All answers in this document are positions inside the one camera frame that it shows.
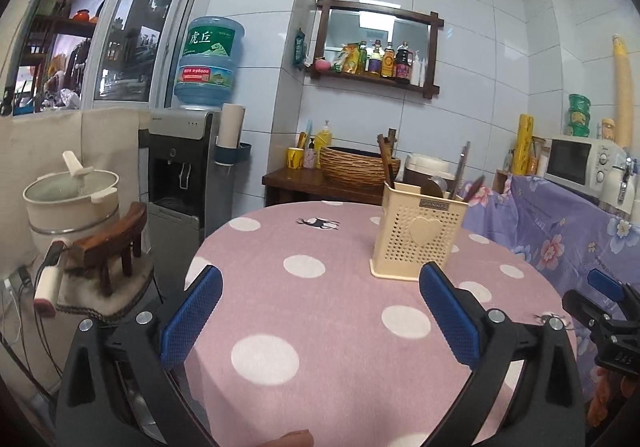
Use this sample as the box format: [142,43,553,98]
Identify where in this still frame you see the yellow roll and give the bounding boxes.
[511,113,534,175]

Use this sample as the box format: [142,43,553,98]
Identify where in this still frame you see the dark wooden side table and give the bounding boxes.
[262,167,383,206]

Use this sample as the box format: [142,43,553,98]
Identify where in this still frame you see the wooden framed mirror shelf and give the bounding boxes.
[306,0,445,100]

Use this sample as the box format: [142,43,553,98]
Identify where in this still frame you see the yellow mug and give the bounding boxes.
[286,147,305,170]

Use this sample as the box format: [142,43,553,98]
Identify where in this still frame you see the white microwave oven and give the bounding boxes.
[544,135,627,198]

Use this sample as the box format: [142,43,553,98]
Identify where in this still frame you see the woven basket sink bowl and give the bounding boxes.
[319,146,385,188]

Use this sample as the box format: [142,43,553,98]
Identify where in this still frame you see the small wooden stool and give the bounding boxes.
[68,201,148,297]

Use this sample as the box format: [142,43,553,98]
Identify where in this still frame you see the brown wooden chopstick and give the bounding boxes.
[386,128,397,159]

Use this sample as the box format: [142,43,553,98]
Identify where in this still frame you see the window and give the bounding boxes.
[1,0,193,116]

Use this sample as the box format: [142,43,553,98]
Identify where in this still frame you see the white cooking pot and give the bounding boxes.
[23,150,119,253]

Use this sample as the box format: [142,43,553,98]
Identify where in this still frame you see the green stacked bowls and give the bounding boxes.
[566,94,591,137]

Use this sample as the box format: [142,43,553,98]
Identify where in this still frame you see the reddish wooden chopstick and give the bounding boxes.
[378,134,395,189]

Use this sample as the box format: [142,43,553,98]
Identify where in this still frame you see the right hand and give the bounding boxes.
[587,367,639,427]

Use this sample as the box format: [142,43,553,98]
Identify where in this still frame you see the grey water dispenser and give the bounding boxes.
[148,109,231,278]

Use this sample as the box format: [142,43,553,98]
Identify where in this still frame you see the stainless steel spoon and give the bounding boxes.
[448,141,471,200]

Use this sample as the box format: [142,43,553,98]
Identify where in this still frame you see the purple floral cloth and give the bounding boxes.
[446,176,639,398]

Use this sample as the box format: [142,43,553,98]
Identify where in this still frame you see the white brown rice cooker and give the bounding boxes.
[402,153,454,187]

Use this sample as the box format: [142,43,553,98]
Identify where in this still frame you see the brown wooden handled spoon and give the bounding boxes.
[463,175,485,203]

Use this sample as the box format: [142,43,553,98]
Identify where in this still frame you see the pink polka dot tablecloth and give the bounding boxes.
[183,200,580,447]

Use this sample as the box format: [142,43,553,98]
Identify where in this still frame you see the paper cup stack holder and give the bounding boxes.
[214,103,252,167]

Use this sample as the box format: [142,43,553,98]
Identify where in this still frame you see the translucent plastic ladle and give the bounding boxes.
[421,176,447,198]

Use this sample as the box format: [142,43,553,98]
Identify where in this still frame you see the cream plastic utensil holder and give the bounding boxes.
[370,182,468,281]

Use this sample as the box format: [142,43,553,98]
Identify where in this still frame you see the yellow soap bottle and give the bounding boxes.
[314,121,332,168]

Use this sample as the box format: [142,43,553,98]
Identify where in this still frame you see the blue water jug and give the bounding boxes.
[174,16,245,108]

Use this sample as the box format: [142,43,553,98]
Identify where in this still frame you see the left hand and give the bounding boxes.
[259,430,314,447]

